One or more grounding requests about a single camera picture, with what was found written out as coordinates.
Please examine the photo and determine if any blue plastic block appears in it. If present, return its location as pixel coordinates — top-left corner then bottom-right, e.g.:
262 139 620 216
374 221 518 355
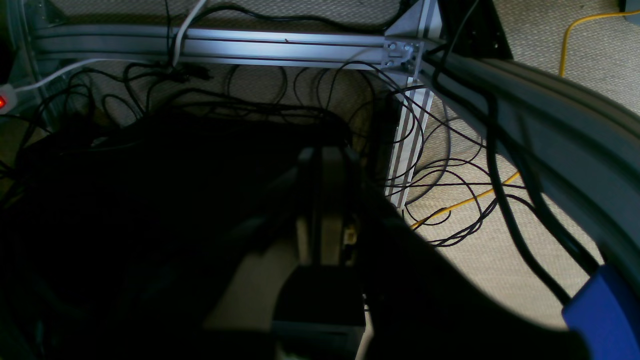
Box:
562 264 640 360

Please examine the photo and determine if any white power strip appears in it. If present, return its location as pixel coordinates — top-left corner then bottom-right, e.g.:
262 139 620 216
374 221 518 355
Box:
0 83 18 116

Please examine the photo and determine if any black cable bundle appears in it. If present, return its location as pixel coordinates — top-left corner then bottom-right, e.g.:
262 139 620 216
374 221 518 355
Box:
0 0 601 306

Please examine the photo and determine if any aluminium frame rail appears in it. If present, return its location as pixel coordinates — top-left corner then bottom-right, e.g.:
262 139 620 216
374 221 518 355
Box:
25 0 443 207

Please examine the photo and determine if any yellow cable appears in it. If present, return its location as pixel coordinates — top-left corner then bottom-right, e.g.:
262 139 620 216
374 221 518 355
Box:
410 10 640 231

